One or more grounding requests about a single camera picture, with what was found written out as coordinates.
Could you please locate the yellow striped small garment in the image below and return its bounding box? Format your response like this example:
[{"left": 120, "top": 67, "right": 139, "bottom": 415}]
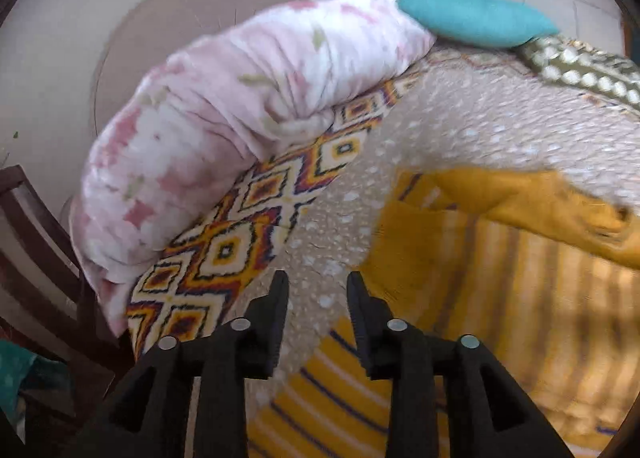
[{"left": 246, "top": 167, "right": 640, "bottom": 458}]

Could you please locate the teal cloth on chair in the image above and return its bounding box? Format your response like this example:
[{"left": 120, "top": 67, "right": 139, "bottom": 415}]
[{"left": 0, "top": 339, "right": 37, "bottom": 424}]

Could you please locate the colourful diamond pattern blanket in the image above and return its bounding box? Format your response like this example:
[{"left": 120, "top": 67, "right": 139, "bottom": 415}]
[{"left": 127, "top": 74, "right": 418, "bottom": 357}]

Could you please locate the dark wooden chair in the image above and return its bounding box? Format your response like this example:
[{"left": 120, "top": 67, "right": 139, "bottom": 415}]
[{"left": 1, "top": 166, "right": 134, "bottom": 445}]

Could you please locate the beige spotted quilt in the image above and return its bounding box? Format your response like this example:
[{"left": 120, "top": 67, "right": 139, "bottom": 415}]
[{"left": 234, "top": 44, "right": 640, "bottom": 458}]

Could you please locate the olive white dotted pillow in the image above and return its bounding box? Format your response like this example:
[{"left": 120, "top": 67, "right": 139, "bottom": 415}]
[{"left": 515, "top": 35, "right": 639, "bottom": 116}]

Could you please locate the pink floral comforter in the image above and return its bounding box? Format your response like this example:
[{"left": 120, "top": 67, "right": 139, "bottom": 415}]
[{"left": 70, "top": 0, "right": 435, "bottom": 335}]

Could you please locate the teal cushion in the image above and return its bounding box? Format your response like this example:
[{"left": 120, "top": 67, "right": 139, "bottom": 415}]
[{"left": 397, "top": 0, "right": 560, "bottom": 49}]

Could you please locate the round beige headboard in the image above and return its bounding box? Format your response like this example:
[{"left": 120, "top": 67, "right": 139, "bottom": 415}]
[{"left": 90, "top": 0, "right": 292, "bottom": 133}]

